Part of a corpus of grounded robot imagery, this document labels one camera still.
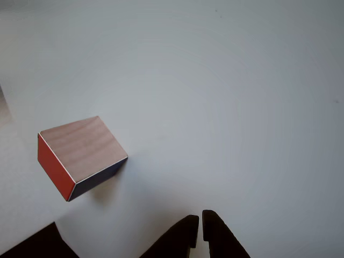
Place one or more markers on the wooden cube with red face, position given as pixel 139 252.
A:
pixel 83 145

